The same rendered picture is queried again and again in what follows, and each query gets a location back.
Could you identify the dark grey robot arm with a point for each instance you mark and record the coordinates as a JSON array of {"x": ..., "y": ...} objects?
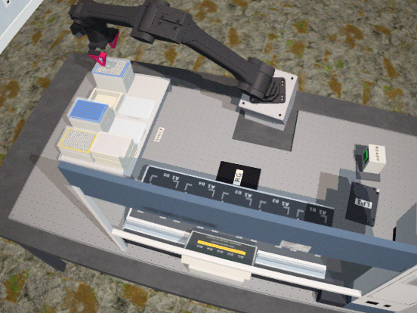
[{"x": 160, "y": 22}]

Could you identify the black rectangular pad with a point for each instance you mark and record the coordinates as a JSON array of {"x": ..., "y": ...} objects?
[{"x": 239, "y": 175}]

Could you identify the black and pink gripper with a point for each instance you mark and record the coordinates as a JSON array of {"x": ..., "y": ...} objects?
[{"x": 104, "y": 36}]

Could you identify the white ready button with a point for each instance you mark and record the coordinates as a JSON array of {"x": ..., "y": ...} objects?
[{"x": 369, "y": 165}]

